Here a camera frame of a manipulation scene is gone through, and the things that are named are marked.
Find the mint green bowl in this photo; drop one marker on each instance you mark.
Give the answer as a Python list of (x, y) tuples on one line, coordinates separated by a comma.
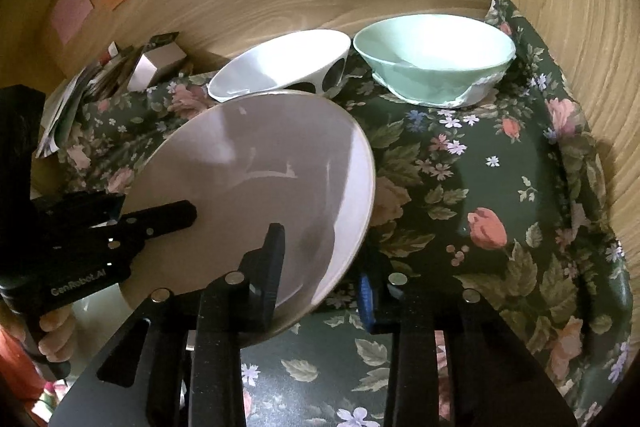
[(430, 47)]

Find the white bowl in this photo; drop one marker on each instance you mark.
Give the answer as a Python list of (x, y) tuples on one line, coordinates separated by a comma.
[(280, 62)]

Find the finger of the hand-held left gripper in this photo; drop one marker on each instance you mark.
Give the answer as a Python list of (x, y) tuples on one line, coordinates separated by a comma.
[(75, 209), (165, 217)]

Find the pink bowl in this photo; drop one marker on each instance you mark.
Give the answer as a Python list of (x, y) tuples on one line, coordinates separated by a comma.
[(240, 167)]

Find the stack of cards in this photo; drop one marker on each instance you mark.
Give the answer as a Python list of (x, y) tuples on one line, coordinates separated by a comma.
[(112, 77)]

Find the red garment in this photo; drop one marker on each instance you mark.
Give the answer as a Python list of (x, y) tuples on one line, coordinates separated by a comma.
[(15, 357)]

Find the pink sticky note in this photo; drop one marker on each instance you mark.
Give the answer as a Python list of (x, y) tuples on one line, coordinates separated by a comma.
[(72, 9)]

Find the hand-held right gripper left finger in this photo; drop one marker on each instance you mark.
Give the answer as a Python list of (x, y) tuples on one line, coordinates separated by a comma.
[(267, 277)]

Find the silver box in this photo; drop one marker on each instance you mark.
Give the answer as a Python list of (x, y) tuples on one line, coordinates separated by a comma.
[(155, 63)]

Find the stack of white papers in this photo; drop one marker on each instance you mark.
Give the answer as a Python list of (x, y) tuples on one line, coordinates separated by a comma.
[(60, 117)]

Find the floral tablecloth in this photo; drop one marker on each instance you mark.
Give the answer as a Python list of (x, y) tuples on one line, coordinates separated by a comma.
[(475, 167)]

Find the person's left hand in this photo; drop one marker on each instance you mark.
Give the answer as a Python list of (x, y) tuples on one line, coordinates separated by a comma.
[(57, 337)]

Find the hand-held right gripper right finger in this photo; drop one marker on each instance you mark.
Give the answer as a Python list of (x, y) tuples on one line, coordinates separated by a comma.
[(367, 307)]

